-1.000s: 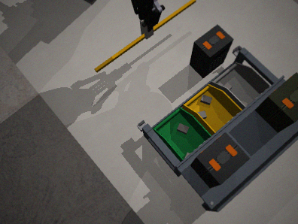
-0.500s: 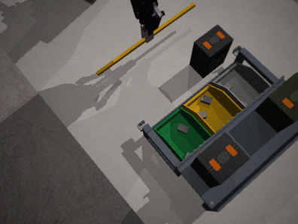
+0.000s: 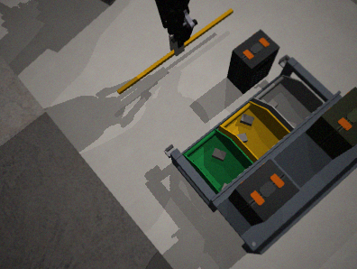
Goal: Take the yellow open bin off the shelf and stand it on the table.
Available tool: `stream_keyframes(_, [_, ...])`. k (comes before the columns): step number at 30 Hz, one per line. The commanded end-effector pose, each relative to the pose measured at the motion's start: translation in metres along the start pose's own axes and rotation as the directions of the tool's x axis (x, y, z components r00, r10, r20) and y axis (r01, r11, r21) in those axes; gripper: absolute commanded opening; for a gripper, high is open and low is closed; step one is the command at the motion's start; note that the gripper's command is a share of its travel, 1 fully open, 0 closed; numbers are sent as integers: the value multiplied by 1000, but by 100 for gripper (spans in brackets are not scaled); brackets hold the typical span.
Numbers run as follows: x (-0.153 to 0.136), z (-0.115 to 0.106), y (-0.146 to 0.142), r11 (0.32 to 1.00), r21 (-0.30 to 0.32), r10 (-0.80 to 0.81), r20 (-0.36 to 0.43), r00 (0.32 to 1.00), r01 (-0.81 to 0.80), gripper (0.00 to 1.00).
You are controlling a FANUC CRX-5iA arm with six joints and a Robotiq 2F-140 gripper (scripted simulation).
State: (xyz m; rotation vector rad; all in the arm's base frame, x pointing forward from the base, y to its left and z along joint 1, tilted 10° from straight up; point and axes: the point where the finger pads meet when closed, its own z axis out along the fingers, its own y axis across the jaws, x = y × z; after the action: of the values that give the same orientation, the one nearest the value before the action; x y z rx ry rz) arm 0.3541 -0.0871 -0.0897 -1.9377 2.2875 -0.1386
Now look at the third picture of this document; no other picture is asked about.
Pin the green open bin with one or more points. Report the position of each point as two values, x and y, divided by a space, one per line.
213 171

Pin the grey open bin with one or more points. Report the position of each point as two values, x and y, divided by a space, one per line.
296 101

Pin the yellow long bar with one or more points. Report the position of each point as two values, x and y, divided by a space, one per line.
171 54

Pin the yellow bin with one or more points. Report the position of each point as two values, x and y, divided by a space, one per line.
265 132

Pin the black box with orange latches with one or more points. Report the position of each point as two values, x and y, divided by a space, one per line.
251 61

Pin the grey metal shelf rack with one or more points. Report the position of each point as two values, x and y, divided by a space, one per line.
306 164

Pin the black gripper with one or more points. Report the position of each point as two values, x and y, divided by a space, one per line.
173 19

